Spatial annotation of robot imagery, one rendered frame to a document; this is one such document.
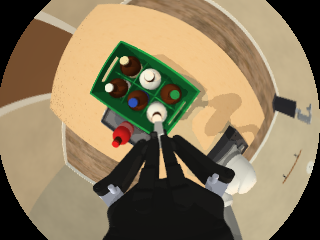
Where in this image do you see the red bottle with pale label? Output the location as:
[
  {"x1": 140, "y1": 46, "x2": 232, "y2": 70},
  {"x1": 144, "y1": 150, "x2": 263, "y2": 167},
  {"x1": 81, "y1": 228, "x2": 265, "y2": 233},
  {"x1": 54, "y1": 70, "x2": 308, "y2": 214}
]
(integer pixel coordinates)
[{"x1": 112, "y1": 121, "x2": 134, "y2": 148}]

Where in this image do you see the brown bottle with blue cap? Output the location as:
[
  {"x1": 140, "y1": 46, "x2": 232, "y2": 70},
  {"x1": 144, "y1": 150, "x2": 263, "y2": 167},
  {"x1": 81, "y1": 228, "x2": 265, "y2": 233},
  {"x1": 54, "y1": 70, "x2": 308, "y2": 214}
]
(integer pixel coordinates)
[{"x1": 127, "y1": 90, "x2": 149, "y2": 111}]

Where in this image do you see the white bottle with grey label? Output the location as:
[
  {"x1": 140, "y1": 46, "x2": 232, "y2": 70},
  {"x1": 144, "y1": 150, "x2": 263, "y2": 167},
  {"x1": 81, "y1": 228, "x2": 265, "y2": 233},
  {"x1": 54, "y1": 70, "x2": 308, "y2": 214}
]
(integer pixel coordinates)
[
  {"x1": 140, "y1": 69, "x2": 161, "y2": 90},
  {"x1": 146, "y1": 101, "x2": 167, "y2": 124}
]

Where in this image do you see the brown bottle with cream cap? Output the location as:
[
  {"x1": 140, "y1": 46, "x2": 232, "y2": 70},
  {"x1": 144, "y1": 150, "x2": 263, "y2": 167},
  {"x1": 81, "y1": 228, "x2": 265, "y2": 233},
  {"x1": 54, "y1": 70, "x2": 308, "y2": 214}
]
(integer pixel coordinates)
[{"x1": 120, "y1": 56, "x2": 143, "y2": 79}]

